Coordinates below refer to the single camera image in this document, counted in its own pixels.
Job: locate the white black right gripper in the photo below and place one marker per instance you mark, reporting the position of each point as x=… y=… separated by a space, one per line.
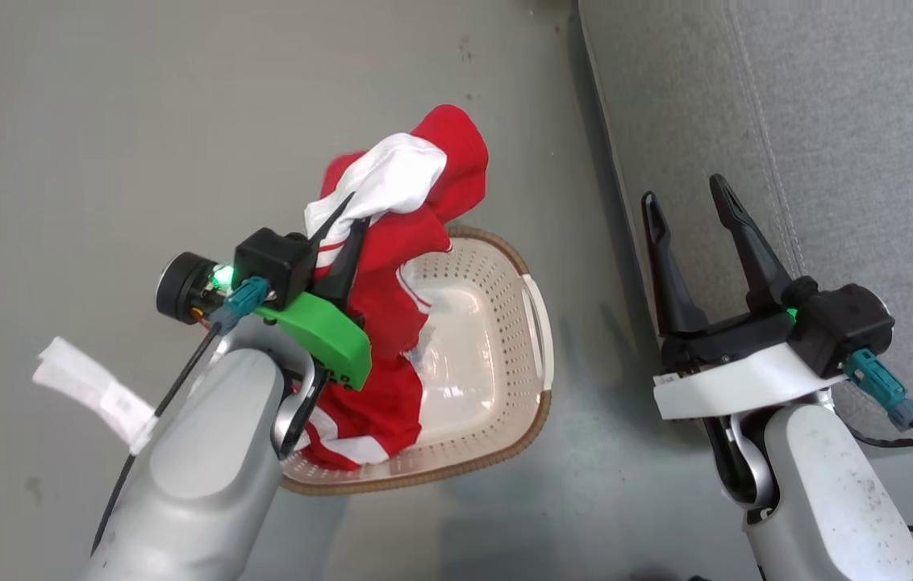
x=739 y=383

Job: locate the black cylindrical left wrist motor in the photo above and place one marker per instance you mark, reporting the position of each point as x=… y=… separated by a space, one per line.
x=181 y=286

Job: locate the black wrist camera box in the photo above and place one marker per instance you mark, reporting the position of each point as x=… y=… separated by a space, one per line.
x=273 y=260
x=840 y=327

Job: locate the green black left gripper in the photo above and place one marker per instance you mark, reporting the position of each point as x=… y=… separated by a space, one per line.
x=327 y=335

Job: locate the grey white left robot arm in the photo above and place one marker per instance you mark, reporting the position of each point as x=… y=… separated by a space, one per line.
x=198 y=468

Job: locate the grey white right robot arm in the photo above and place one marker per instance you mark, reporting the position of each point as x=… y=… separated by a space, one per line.
x=827 y=500

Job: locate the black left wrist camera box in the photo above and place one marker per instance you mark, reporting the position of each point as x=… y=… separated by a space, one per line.
x=273 y=260

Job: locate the grey fabric sofa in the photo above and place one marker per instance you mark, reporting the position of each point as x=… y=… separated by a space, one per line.
x=827 y=121

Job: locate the red and white garment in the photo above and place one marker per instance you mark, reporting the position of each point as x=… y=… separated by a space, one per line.
x=380 y=278

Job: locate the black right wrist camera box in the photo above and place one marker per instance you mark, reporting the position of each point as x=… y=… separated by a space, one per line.
x=840 y=327

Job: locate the cream perforated laundry basket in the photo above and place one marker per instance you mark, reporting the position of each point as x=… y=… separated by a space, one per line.
x=477 y=347

